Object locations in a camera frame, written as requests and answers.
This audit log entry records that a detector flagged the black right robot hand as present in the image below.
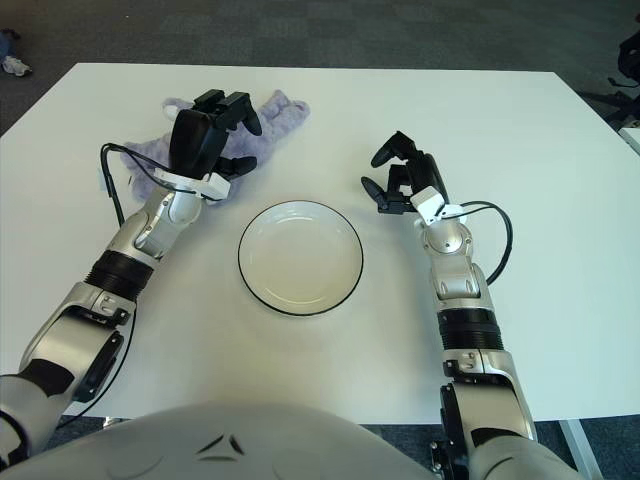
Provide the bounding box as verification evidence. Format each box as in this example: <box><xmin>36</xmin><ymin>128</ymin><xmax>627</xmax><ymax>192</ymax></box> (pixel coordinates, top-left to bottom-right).
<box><xmin>360</xmin><ymin>130</ymin><xmax>451</xmax><ymax>215</ymax></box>

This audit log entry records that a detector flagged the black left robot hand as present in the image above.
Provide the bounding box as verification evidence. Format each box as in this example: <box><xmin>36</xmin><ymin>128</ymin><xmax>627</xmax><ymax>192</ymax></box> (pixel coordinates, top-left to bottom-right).
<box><xmin>167</xmin><ymin>88</ymin><xmax>263</xmax><ymax>187</ymax></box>

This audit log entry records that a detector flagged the purple plush bunny doll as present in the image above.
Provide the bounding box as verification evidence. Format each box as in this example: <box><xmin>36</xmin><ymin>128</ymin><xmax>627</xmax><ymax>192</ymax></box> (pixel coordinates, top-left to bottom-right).
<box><xmin>122</xmin><ymin>89</ymin><xmax>311</xmax><ymax>205</ymax></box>

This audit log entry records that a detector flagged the white plate with black rim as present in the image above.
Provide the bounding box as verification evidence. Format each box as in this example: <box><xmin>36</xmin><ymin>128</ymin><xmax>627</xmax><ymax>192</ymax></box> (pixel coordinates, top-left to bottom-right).
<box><xmin>237</xmin><ymin>200</ymin><xmax>365</xmax><ymax>317</ymax></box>

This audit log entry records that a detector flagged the white sneaker on foot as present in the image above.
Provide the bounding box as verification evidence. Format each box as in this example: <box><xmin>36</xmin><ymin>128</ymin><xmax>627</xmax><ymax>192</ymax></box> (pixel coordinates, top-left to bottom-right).
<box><xmin>2</xmin><ymin>55</ymin><xmax>32</xmax><ymax>77</ymax></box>

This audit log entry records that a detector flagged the white object beside chair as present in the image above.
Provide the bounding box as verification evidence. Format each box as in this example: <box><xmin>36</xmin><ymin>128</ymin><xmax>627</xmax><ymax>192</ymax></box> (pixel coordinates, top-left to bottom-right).
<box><xmin>618</xmin><ymin>125</ymin><xmax>640</xmax><ymax>156</ymax></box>

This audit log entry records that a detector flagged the person's leg in jeans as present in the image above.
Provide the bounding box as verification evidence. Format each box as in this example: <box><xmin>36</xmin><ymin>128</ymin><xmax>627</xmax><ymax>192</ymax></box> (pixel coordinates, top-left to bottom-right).
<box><xmin>0</xmin><ymin>28</ymin><xmax>21</xmax><ymax>59</ymax></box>

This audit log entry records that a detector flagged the black office chair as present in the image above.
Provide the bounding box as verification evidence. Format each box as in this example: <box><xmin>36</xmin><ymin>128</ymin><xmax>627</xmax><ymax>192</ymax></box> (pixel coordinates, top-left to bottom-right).
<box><xmin>579</xmin><ymin>34</ymin><xmax>640</xmax><ymax>126</ymax></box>

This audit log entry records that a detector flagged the grey robot torso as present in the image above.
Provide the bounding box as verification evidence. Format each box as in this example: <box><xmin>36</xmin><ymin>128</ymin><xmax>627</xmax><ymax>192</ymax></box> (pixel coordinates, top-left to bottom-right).
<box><xmin>0</xmin><ymin>399</ymin><xmax>441</xmax><ymax>480</ymax></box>

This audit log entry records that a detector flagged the white table leg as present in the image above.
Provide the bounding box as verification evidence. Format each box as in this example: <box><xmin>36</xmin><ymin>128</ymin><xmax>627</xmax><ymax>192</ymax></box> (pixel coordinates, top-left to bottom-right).
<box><xmin>557</xmin><ymin>419</ymin><xmax>594</xmax><ymax>474</ymax></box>

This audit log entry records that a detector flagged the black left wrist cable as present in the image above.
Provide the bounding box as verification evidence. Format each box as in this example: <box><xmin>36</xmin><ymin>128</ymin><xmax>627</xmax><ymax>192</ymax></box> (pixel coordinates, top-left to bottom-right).
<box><xmin>99</xmin><ymin>142</ymin><xmax>206</xmax><ymax>229</ymax></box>

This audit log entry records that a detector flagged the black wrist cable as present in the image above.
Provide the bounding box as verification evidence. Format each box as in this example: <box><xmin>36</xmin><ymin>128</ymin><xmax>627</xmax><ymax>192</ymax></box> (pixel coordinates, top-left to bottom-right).
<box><xmin>439</xmin><ymin>200</ymin><xmax>515</xmax><ymax>285</ymax></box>
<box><xmin>99</xmin><ymin>142</ymin><xmax>206</xmax><ymax>229</ymax></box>

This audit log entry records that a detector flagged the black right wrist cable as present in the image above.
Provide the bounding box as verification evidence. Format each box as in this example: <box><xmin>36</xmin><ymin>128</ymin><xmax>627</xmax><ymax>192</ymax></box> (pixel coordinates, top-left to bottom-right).
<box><xmin>439</xmin><ymin>200</ymin><xmax>515</xmax><ymax>285</ymax></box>

